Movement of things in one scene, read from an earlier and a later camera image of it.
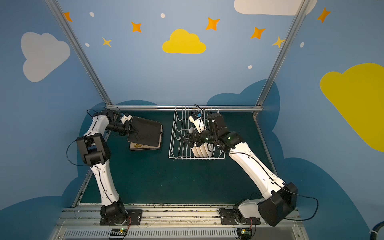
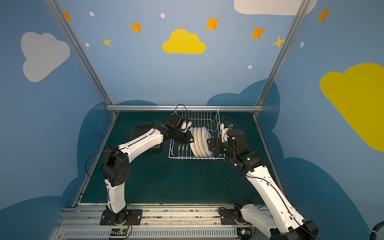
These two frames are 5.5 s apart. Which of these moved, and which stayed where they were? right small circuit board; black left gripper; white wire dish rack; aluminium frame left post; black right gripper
Moved: black right gripper; black left gripper
Stayed: right small circuit board; aluminium frame left post; white wire dish rack
